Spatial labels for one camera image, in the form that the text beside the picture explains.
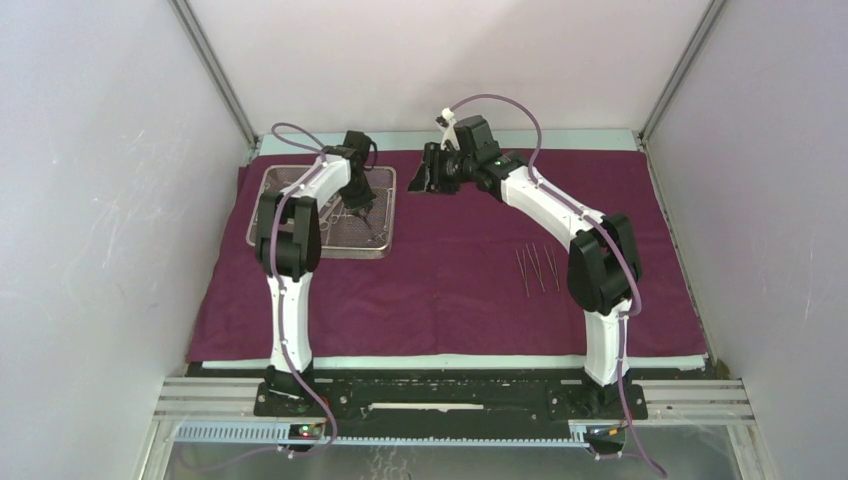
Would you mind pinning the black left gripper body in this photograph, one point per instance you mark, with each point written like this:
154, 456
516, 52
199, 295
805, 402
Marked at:
357, 195

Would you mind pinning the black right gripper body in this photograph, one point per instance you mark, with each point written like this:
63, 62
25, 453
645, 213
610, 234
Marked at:
450, 169

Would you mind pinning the metal mesh instrument tray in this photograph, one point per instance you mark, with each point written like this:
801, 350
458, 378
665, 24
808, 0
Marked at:
383, 181

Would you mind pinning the magenta surgical wrap cloth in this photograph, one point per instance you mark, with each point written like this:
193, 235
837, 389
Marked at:
451, 282

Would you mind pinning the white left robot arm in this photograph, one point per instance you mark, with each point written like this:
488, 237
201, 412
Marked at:
288, 246

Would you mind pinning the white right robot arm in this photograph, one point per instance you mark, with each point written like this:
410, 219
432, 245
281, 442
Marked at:
603, 261

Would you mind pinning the steel surgical scissors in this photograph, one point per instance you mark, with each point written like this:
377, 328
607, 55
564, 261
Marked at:
360, 227

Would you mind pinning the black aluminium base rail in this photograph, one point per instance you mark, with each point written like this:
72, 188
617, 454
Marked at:
521, 409

